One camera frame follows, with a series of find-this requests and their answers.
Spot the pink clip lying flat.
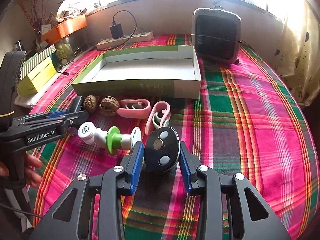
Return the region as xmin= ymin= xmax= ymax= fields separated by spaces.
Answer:
xmin=117 ymin=99 xmax=151 ymax=119

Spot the white mushroom-shaped knob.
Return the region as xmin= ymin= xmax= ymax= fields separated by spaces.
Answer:
xmin=94 ymin=128 xmax=107 ymax=148

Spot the glass jar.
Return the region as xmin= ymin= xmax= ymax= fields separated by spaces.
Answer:
xmin=55 ymin=36 xmax=74 ymax=65

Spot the white round cap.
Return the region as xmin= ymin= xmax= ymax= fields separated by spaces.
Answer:
xmin=78 ymin=121 xmax=97 ymax=145

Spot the beige power strip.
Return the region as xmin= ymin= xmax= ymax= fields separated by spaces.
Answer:
xmin=96 ymin=31 xmax=153 ymax=50

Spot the green white thread spool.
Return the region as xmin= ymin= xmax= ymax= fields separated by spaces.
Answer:
xmin=106 ymin=126 xmax=142 ymax=155

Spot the black rectangular device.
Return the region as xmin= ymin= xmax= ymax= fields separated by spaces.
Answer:
xmin=68 ymin=95 xmax=84 ymax=113

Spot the red twig decoration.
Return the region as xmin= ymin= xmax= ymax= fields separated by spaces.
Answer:
xmin=16 ymin=0 xmax=49 ymax=34

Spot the grey black space heater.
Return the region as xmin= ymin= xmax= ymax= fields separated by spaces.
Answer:
xmin=191 ymin=5 xmax=242 ymax=64

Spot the person's left hand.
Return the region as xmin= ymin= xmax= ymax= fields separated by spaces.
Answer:
xmin=24 ymin=152 xmax=42 ymax=188

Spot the green grey cardboard box tray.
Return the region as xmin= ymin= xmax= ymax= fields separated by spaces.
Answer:
xmin=72 ymin=45 xmax=201 ymax=99

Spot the striped green white box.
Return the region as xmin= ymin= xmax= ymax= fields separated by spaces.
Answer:
xmin=20 ymin=44 xmax=56 ymax=80

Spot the orange tray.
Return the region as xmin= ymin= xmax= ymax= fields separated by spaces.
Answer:
xmin=41 ymin=15 xmax=87 ymax=44

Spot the black charger with cable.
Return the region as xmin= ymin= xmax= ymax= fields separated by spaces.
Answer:
xmin=110 ymin=10 xmax=137 ymax=47

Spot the cream patterned curtain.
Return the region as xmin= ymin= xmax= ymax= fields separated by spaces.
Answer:
xmin=270 ymin=0 xmax=319 ymax=107

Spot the yellow box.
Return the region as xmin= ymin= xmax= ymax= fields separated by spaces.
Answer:
xmin=17 ymin=56 xmax=56 ymax=96

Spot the brown walnut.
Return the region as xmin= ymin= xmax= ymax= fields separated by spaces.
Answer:
xmin=99 ymin=96 xmax=120 ymax=117
xmin=83 ymin=95 xmax=100 ymax=113

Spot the black round disc with buttons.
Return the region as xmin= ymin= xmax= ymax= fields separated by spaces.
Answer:
xmin=144 ymin=127 xmax=181 ymax=172

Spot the pink clip with grey insert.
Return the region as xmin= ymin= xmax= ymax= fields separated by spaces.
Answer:
xmin=144 ymin=101 xmax=171 ymax=136

